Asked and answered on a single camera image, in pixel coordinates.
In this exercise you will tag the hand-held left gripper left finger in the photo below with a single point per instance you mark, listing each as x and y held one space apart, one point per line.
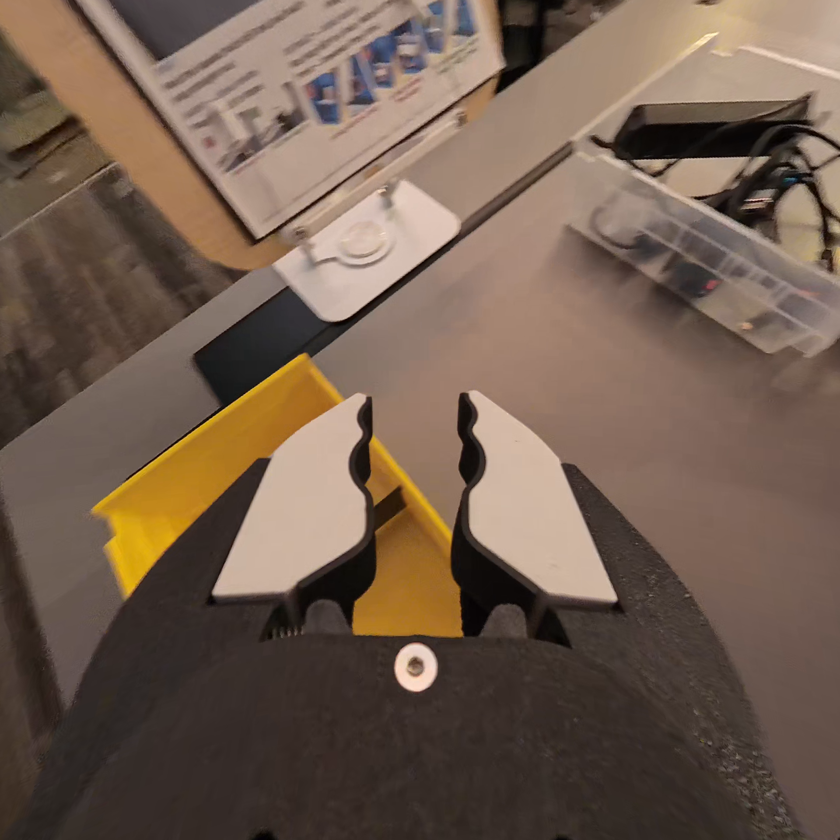
295 525

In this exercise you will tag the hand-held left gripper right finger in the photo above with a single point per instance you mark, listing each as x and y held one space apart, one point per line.
538 525

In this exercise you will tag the yellow plastic bin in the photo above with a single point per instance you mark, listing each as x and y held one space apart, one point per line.
197 486

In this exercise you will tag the clear plastic bin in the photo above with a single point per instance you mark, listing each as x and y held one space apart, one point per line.
709 263

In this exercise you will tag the black USB hub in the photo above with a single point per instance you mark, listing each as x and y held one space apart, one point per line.
709 127

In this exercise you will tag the dark flat desk mat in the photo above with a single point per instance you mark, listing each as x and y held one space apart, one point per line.
263 348

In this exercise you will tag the instruction poster board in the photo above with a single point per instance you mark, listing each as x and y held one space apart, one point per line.
302 105

